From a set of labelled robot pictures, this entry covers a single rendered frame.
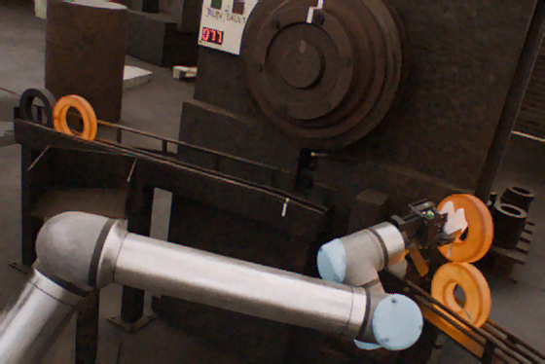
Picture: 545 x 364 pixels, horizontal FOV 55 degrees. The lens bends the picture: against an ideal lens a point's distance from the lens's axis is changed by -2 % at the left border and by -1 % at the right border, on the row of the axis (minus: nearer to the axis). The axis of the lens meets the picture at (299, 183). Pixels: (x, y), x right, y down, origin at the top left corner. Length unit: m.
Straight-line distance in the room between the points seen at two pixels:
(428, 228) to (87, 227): 0.66
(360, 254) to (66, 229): 0.53
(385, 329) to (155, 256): 0.39
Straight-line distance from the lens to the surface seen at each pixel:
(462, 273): 1.25
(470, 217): 1.23
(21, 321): 1.05
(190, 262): 0.88
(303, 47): 1.34
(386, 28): 1.37
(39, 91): 2.17
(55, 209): 1.62
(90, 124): 2.00
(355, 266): 1.04
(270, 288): 0.88
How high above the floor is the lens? 1.31
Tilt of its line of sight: 21 degrees down
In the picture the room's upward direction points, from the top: 12 degrees clockwise
